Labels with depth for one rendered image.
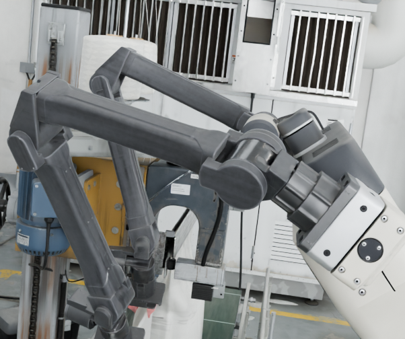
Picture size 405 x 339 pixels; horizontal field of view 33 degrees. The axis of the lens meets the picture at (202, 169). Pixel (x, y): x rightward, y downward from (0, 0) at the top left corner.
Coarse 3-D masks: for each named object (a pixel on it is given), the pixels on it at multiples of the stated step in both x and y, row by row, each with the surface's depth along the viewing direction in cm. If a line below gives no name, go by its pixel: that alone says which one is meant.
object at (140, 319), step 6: (138, 312) 174; (144, 312) 183; (138, 318) 176; (144, 318) 168; (150, 318) 189; (132, 324) 163; (138, 324) 177; (144, 324) 170; (150, 324) 191; (150, 330) 194; (150, 336) 200
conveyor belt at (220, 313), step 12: (216, 300) 364; (228, 300) 366; (204, 312) 345; (216, 312) 347; (228, 312) 349; (204, 324) 330; (216, 324) 332; (228, 324) 333; (204, 336) 316; (216, 336) 318; (228, 336) 319
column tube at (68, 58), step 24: (72, 24) 197; (48, 48) 199; (72, 48) 199; (72, 72) 200; (24, 264) 211; (48, 264) 210; (24, 288) 212; (48, 288) 211; (24, 312) 214; (48, 312) 213; (24, 336) 215; (48, 336) 214
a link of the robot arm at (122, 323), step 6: (90, 318) 135; (120, 318) 135; (96, 324) 138; (120, 324) 134; (126, 324) 136; (102, 330) 134; (108, 330) 134; (114, 330) 133; (120, 330) 134; (126, 330) 137; (108, 336) 135; (114, 336) 135; (120, 336) 136
